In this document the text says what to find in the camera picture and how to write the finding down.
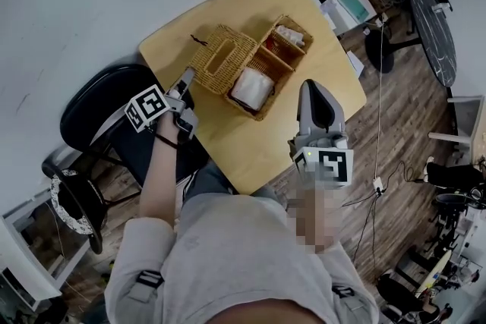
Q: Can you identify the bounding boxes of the patterned round cushion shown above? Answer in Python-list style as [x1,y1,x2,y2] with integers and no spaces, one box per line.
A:
[50,168,92,236]

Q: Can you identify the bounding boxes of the black wrist band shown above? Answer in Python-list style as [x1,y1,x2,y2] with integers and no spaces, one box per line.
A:
[154,134,180,149]

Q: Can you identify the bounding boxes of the black floor cable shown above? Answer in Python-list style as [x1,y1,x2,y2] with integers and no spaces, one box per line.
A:
[341,161,418,278]

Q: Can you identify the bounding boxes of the black folding chair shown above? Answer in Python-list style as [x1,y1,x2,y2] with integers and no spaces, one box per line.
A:
[59,63,210,189]

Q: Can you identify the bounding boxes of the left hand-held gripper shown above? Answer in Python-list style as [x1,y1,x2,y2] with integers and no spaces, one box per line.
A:
[124,66,199,143]

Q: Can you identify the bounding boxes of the black curved frame stool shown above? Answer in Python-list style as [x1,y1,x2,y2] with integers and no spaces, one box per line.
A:
[40,159,108,255]

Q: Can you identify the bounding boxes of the person's grey sweatshirt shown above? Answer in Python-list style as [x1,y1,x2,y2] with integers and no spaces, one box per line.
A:
[104,193,380,324]

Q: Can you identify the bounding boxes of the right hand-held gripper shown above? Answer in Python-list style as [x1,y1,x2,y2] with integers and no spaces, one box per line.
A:
[287,78,355,189]

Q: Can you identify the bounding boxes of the red small item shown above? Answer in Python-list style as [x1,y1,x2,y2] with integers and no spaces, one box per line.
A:
[264,34,284,52]

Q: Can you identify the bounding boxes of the white cable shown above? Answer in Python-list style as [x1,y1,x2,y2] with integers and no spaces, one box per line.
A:
[374,13,387,183]

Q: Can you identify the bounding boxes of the wicker tissue box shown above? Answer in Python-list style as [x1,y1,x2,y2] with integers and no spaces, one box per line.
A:
[188,14,314,122]

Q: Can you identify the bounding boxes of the person's left hand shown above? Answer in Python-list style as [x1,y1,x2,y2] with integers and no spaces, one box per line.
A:
[156,112,188,145]

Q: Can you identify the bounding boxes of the white box with teal top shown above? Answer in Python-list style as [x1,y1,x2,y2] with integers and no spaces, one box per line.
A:
[336,0,377,26]

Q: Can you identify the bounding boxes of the black bag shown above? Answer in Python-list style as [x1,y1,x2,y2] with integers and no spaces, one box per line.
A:
[56,176,83,219]

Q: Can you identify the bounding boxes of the white toaster oven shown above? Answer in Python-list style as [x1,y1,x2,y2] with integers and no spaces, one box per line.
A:
[320,0,358,37]

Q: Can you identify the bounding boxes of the cream oval board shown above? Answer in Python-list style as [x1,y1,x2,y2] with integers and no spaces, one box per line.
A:
[415,250,453,297]

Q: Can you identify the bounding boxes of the white power strip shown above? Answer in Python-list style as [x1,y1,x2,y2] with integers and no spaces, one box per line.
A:
[371,176,386,197]

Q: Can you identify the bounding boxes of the black round marble table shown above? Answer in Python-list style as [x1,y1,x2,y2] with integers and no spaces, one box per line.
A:
[364,0,459,88]

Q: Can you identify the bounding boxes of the white side table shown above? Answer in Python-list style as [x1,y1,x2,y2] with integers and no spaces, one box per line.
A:
[0,197,92,312]

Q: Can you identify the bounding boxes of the person's right forearm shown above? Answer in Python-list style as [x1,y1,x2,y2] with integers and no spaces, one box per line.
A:
[286,185,345,256]

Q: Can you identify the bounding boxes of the small white table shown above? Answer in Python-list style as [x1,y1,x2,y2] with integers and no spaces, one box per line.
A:
[428,94,485,157]

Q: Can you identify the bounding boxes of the person's blue jeans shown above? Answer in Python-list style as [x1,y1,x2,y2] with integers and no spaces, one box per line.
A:
[181,159,289,210]

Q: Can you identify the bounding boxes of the white small packets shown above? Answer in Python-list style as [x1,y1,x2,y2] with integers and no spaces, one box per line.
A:
[273,24,305,48]

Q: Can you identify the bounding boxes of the person's left forearm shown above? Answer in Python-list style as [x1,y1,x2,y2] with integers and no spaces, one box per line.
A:
[138,142,180,228]

